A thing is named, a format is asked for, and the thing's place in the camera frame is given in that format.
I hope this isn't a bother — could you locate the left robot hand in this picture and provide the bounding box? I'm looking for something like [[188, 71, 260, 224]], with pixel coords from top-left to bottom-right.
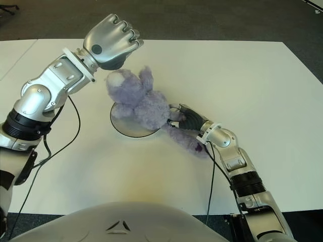
[[83, 14, 145, 71]]

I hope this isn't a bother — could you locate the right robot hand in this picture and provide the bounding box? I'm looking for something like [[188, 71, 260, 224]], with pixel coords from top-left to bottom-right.
[[168, 103, 211, 133]]

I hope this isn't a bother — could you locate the purple plush doll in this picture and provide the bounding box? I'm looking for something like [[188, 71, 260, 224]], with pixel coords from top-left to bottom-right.
[[105, 66, 210, 159]]

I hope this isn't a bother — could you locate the white plate black rim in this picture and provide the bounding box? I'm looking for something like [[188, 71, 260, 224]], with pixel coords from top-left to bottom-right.
[[110, 102, 162, 138]]

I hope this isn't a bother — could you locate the black office chair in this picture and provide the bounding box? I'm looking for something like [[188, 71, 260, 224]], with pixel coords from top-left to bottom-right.
[[0, 0, 20, 16]]

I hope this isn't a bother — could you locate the silver robot torso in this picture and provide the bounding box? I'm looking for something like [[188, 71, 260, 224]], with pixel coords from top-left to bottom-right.
[[10, 201, 223, 242]]

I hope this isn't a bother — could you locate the thick black right elbow cable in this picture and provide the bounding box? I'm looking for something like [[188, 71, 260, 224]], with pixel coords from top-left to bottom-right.
[[205, 145, 247, 215]]

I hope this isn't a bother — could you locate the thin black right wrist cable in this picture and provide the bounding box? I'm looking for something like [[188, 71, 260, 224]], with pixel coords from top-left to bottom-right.
[[204, 143, 216, 225]]

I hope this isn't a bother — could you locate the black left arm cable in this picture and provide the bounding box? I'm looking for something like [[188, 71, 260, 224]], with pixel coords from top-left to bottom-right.
[[9, 95, 81, 240]]

